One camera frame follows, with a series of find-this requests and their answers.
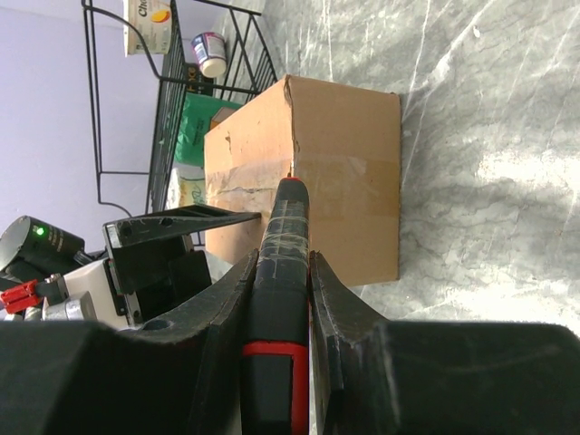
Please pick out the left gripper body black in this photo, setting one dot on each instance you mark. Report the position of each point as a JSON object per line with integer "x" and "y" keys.
{"x": 158, "y": 276}

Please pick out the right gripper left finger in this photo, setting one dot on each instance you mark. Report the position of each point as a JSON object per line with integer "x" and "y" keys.
{"x": 178, "y": 374}

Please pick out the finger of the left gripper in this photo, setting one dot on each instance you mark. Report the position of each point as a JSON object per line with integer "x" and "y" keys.
{"x": 176, "y": 222}

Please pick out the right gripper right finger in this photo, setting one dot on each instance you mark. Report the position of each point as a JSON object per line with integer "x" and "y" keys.
{"x": 373, "y": 375}

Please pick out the red black utility knife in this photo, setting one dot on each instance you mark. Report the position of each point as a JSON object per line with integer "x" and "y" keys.
{"x": 274, "y": 376}

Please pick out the brown cardboard express box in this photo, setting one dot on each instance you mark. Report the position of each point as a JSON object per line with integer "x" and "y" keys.
{"x": 343, "y": 142}

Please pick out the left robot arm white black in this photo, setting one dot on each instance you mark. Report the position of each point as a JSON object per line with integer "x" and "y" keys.
{"x": 33, "y": 249}

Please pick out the green lidded jar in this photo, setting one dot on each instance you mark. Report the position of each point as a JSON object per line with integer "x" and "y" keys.
{"x": 197, "y": 112}

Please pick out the small purple yogurt cup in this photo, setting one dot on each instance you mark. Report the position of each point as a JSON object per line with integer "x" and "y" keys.
{"x": 211, "y": 55}

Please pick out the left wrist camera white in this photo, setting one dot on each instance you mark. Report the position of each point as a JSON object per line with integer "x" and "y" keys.
{"x": 90, "y": 293}

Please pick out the black wire rack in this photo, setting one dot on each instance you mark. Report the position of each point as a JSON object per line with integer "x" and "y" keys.
{"x": 249, "y": 50}

